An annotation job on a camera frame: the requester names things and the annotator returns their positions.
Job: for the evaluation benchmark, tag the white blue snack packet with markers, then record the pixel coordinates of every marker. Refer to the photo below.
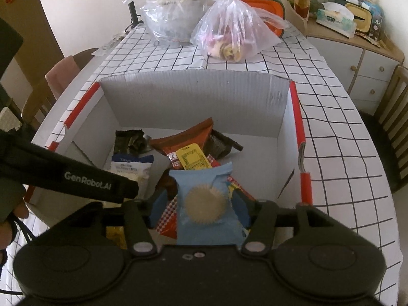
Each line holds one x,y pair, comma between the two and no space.
132,167

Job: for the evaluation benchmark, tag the green yellow snack packet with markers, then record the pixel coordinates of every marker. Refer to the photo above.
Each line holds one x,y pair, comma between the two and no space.
193,159

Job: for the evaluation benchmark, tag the white sideboard cabinet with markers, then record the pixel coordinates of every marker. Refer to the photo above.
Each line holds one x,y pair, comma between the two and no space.
366,67

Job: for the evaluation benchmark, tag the red cardboard box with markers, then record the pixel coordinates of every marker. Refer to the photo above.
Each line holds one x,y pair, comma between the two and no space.
191,102

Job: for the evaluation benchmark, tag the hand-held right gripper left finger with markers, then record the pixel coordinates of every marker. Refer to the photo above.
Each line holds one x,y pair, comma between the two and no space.
157,208

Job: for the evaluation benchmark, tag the white green tissue box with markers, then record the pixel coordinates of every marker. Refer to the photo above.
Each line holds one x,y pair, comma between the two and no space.
336,19

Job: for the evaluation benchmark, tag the person's left hand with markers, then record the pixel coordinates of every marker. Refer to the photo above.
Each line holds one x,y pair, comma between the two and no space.
21,211

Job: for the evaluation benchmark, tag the metallic brown red snack packet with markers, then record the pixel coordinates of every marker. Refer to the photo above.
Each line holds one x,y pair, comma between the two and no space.
185,137

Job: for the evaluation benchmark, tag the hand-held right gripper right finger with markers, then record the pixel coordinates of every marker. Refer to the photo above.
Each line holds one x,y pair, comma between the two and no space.
240,205

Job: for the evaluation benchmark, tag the clear bag with grey bowl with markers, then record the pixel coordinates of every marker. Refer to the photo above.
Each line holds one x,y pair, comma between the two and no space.
172,12

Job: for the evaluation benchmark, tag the light blue cake packet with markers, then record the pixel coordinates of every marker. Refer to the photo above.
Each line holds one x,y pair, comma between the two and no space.
207,223

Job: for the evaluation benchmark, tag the white checked tablecloth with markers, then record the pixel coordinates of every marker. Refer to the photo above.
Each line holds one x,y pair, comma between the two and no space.
334,165

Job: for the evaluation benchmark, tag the slatted wooden chair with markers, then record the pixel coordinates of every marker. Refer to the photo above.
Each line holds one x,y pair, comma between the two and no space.
393,118

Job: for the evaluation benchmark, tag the clear plastic wrappers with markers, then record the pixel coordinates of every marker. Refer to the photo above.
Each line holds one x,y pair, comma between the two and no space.
111,43

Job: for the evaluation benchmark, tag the orange lidded container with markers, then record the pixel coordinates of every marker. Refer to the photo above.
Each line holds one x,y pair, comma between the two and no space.
267,9

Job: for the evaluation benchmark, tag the wooden chair with pink cloth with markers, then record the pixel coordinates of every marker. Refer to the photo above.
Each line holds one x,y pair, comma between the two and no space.
60,76

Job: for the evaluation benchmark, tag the wooden door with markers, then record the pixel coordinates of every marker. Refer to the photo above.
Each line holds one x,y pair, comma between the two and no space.
22,22

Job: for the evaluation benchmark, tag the yellow box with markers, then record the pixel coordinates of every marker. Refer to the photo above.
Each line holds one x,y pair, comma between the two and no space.
366,22

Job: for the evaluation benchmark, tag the black gooseneck lamp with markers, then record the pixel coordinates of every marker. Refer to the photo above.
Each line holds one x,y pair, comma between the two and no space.
132,3

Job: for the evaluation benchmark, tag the red checked snack packet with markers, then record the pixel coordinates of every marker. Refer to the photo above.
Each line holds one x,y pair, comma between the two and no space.
167,220

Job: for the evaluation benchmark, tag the dark seaweed snack packet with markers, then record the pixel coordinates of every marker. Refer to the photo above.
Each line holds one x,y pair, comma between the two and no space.
130,142

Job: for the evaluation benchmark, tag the dark grey snack packet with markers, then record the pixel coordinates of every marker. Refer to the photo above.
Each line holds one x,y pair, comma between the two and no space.
223,145

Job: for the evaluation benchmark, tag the pink tinted plastic bag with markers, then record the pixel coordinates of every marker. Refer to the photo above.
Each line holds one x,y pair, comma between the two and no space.
232,35

